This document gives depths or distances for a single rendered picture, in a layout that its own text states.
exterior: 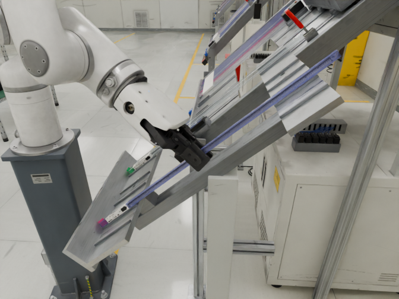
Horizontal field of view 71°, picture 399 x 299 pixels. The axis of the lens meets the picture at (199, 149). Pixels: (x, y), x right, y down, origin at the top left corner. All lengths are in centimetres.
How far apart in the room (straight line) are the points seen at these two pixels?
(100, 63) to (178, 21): 925
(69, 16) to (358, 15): 64
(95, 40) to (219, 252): 51
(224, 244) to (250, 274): 76
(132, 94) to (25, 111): 56
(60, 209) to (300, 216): 83
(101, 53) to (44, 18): 9
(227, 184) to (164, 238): 103
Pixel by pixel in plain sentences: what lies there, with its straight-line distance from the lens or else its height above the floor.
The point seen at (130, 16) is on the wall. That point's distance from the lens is 1000.
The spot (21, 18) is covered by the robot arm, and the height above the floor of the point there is 110.
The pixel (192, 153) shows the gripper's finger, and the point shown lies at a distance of 45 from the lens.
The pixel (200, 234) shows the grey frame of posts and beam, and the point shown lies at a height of 38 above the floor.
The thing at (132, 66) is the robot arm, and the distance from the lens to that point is 47.
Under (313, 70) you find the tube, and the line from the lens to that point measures 43.
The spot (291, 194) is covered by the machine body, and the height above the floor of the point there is 54.
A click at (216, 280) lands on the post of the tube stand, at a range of 78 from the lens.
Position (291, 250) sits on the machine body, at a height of 27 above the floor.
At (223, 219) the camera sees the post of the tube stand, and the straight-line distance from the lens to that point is 62.
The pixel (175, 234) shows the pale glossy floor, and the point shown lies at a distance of 157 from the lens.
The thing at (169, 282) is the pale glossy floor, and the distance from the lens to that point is 139.
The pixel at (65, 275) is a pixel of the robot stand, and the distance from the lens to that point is 135.
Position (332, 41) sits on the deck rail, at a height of 102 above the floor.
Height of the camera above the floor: 113
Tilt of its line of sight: 29 degrees down
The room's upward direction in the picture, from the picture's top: straight up
